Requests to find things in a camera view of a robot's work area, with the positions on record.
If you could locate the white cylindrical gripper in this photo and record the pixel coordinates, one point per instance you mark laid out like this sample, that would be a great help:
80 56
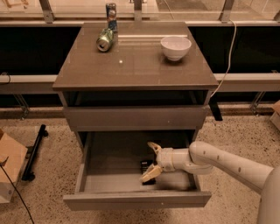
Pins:
164 159

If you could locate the black rxbar chocolate bar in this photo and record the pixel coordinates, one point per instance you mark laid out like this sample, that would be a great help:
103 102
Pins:
144 167

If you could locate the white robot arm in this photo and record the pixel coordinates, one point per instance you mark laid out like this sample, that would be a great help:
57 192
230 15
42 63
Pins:
200 158

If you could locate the closed grey top drawer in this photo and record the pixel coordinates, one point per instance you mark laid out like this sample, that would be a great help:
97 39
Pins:
136 118

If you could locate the open grey middle drawer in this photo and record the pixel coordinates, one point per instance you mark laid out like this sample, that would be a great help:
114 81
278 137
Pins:
110 171

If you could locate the grey drawer cabinet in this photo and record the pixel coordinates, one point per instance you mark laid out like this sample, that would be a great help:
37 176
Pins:
134 72

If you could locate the white ceramic bowl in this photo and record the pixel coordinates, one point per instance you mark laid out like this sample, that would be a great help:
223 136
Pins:
175 48

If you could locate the black metal stand bar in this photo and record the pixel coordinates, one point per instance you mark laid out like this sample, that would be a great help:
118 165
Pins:
28 174

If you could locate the cardboard box at right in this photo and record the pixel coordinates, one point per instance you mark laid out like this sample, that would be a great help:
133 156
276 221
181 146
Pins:
275 118

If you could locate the cardboard box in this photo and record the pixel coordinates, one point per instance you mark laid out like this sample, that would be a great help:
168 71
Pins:
12 153
275 118

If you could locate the green soda can lying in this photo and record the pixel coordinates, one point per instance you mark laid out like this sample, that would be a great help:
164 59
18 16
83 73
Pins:
105 40

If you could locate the cardboard box at left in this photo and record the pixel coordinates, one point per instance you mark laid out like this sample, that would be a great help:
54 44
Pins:
12 153

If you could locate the blue upright soda can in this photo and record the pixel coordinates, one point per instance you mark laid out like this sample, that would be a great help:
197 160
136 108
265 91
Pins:
111 16

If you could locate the metal window railing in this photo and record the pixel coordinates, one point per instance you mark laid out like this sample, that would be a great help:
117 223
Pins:
252 42

